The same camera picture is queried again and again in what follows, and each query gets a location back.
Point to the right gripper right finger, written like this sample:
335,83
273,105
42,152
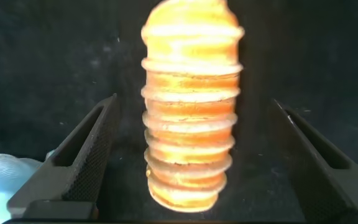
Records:
337,193

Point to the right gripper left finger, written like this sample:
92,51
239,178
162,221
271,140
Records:
73,174

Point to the striped spiral bread roll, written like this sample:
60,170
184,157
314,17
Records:
191,124

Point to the black table cloth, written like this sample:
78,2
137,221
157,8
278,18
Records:
42,62

